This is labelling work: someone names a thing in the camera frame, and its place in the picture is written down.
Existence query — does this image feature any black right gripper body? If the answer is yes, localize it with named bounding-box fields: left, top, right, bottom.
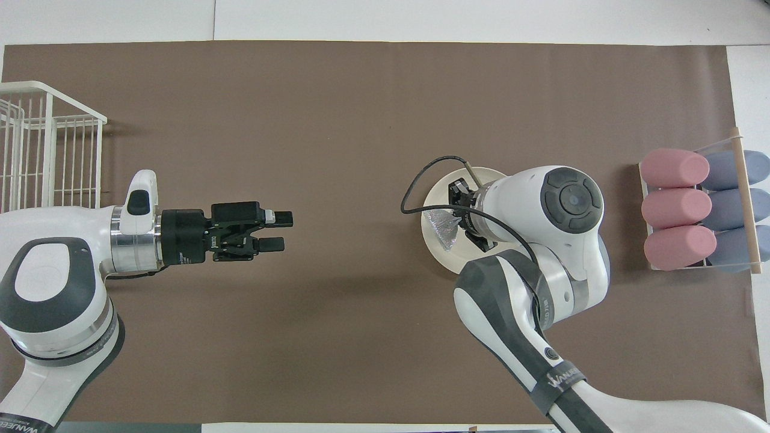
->
left=457, top=180, right=482, bottom=236

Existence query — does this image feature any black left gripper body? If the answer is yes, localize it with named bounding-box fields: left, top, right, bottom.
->
left=161, top=201, right=276, bottom=265

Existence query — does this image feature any cream round plate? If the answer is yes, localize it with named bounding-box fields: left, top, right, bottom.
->
left=421, top=167, right=512, bottom=276

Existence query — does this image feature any brown table mat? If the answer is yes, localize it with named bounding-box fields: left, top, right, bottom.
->
left=0, top=40, right=766, bottom=425

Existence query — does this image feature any pink plastic cup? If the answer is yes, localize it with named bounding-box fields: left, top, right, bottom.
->
left=641, top=188, right=713, bottom=229
left=640, top=148, right=710, bottom=188
left=644, top=225, right=718, bottom=271

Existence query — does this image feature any blue plastic cup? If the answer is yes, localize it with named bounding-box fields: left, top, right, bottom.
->
left=703, top=150, right=770, bottom=191
left=713, top=226, right=770, bottom=272
left=707, top=188, right=770, bottom=231

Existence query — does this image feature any cup rack with wooden bar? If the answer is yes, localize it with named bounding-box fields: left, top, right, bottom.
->
left=638, top=126, right=770, bottom=274

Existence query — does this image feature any white wire dish rack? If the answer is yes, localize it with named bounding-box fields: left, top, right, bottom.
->
left=0, top=81, right=108, bottom=212

